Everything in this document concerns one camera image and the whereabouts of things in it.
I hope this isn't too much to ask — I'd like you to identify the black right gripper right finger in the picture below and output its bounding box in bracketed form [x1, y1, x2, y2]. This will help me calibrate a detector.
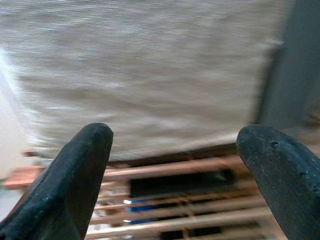
[236, 124, 320, 240]

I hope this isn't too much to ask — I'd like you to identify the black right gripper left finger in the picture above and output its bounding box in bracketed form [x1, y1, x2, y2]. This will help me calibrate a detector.
[0, 122, 114, 240]

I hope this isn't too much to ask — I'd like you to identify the white small fridge door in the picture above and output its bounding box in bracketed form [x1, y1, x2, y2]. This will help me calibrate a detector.
[0, 0, 296, 161]

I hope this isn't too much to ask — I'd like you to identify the blue item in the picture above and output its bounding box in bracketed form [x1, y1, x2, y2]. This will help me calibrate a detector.
[127, 199, 158, 225]

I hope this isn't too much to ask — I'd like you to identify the black box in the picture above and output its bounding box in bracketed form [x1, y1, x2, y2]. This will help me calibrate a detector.
[129, 169, 235, 199]

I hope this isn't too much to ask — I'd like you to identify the wooden slatted rack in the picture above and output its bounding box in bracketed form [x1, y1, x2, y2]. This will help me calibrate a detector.
[2, 107, 320, 240]

